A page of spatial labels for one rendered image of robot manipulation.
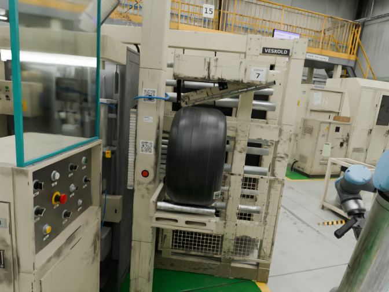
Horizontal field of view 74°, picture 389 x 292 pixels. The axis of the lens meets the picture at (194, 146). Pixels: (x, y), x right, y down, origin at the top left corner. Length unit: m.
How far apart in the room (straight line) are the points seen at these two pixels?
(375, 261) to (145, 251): 1.26
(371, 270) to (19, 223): 1.06
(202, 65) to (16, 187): 1.19
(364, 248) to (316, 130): 5.11
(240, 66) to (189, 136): 0.63
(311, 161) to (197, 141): 4.86
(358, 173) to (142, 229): 1.19
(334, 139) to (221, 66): 4.81
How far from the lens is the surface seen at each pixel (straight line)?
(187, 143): 1.27
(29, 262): 1.10
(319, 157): 6.08
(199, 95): 1.82
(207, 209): 1.49
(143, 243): 1.73
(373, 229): 0.85
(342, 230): 1.37
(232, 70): 1.69
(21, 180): 0.98
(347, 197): 1.39
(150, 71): 1.46
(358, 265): 0.93
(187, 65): 1.70
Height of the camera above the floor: 1.54
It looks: 11 degrees down
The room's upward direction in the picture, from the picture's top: 5 degrees clockwise
